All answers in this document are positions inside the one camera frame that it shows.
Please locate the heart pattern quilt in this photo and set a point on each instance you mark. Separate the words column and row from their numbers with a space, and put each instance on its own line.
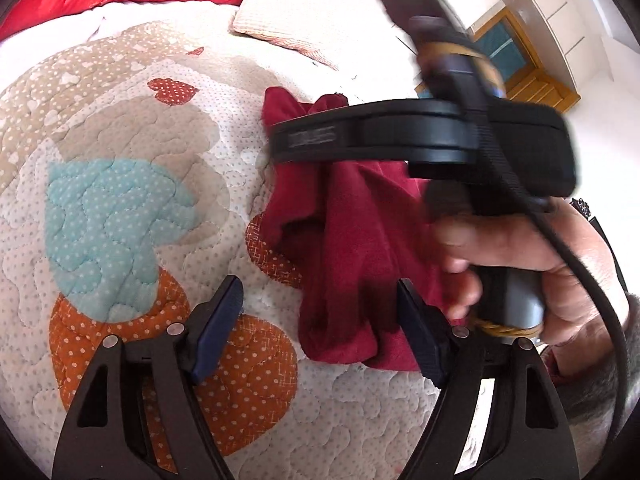
column 133, row 176

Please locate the dark red knit garment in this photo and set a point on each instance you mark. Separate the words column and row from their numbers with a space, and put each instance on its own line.
column 353, row 229

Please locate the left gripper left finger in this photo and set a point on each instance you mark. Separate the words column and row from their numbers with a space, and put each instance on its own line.
column 135, row 414

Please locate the pink corduroy pillow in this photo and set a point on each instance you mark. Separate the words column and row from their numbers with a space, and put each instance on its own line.
column 280, row 25

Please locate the white bed sheet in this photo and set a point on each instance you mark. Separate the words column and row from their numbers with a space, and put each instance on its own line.
column 26, row 49

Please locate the person's right hand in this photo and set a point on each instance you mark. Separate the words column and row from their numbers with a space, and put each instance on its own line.
column 462, row 243

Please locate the grey sleeve forearm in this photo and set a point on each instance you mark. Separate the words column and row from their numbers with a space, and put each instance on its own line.
column 600, row 389

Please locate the wooden door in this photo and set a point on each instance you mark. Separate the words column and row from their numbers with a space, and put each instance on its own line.
column 506, row 60

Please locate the white glossy wardrobe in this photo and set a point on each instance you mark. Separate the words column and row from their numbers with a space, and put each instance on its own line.
column 566, row 34

